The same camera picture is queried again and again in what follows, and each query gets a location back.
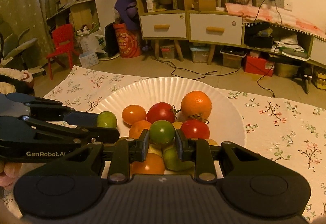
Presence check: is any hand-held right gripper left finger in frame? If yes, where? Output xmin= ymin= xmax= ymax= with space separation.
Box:
xmin=24 ymin=129 xmax=150 ymax=184

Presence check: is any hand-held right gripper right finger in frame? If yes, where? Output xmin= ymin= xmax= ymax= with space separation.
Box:
xmin=175 ymin=128 xmax=303 ymax=184

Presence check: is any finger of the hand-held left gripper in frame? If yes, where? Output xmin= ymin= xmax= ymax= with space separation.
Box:
xmin=24 ymin=116 xmax=120 ymax=143
xmin=25 ymin=103 xmax=101 ymax=128

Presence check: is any small orange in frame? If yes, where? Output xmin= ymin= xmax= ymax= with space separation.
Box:
xmin=129 ymin=120 xmax=152 ymax=139

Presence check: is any green jujube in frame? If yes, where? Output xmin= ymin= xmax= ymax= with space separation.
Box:
xmin=163 ymin=145 xmax=195 ymax=171
xmin=97 ymin=111 xmax=118 ymax=129

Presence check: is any green-brown tomato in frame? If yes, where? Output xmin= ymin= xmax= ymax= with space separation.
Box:
xmin=149 ymin=120 xmax=176 ymax=145

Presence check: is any red tomato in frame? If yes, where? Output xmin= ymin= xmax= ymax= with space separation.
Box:
xmin=180 ymin=119 xmax=210 ymax=140
xmin=147 ymin=102 xmax=176 ymax=124

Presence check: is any large orange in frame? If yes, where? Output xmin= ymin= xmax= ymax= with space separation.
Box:
xmin=181 ymin=91 xmax=212 ymax=121

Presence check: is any white ribbed plate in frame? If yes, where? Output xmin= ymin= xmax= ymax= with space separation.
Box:
xmin=93 ymin=77 xmax=247 ymax=176

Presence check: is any person's left hand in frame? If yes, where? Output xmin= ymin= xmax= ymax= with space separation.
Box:
xmin=0 ymin=161 xmax=24 ymax=190

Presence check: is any pale blue box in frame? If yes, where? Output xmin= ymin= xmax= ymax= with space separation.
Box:
xmin=79 ymin=51 xmax=99 ymax=68

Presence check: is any white fleece jacket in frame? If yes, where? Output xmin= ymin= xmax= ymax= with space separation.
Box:
xmin=0 ymin=67 xmax=35 ymax=94

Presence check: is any white plastic bag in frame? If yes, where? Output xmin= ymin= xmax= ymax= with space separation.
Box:
xmin=76 ymin=33 xmax=106 ymax=55

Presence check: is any black flat panel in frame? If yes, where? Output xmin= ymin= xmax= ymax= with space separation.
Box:
xmin=104 ymin=22 xmax=120 ymax=58

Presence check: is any red plastic chair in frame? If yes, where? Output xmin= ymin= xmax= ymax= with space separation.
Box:
xmin=46 ymin=24 xmax=80 ymax=80

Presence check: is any orange patterned bin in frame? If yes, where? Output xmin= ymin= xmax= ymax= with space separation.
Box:
xmin=113 ymin=23 xmax=142 ymax=58

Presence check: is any small clear storage box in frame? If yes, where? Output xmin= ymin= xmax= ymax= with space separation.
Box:
xmin=160 ymin=46 xmax=176 ymax=60

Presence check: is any blue-lid storage box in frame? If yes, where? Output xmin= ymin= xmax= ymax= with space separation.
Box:
xmin=190 ymin=44 xmax=210 ymax=63

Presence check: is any grey chair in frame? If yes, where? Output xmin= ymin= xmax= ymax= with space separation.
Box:
xmin=0 ymin=15 xmax=47 ymax=77

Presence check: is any black-lid storage box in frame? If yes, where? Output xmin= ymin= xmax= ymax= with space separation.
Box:
xmin=220 ymin=48 xmax=247 ymax=69

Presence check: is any floral tablecloth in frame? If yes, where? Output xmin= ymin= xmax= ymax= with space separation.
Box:
xmin=0 ymin=66 xmax=326 ymax=219

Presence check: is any red box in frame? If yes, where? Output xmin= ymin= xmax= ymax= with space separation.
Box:
xmin=244 ymin=55 xmax=275 ymax=77

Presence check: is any purple bag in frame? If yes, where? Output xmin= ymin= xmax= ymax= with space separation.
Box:
xmin=114 ymin=0 xmax=140 ymax=31

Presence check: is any tall yellow cabinet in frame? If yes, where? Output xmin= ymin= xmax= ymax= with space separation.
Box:
xmin=134 ymin=0 xmax=191 ymax=61

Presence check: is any short yellow cabinet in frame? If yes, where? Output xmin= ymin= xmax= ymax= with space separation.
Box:
xmin=187 ymin=10 xmax=245 ymax=65

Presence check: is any beige bin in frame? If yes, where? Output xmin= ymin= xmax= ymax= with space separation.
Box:
xmin=275 ymin=62 xmax=300 ymax=77

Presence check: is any black device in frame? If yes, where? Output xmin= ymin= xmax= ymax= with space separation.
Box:
xmin=248 ymin=27 xmax=274 ymax=48

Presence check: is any black tripod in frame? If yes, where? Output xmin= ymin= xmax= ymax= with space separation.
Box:
xmin=292 ymin=66 xmax=312 ymax=94

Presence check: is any brown cardboard box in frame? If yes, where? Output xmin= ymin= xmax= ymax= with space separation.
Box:
xmin=194 ymin=0 xmax=216 ymax=11

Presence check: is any yellow rack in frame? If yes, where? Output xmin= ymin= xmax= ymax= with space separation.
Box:
xmin=312 ymin=67 xmax=326 ymax=91

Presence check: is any low yellow cabinet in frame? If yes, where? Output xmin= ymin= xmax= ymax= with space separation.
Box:
xmin=243 ymin=23 xmax=326 ymax=69

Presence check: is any pink patterned cloth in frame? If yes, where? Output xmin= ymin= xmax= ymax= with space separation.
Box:
xmin=225 ymin=3 xmax=326 ymax=41

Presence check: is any black power cable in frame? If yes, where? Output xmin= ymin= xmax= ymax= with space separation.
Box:
xmin=153 ymin=0 xmax=283 ymax=98

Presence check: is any grey wall socket panel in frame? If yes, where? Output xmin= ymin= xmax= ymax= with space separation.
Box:
xmin=257 ymin=0 xmax=285 ymax=8

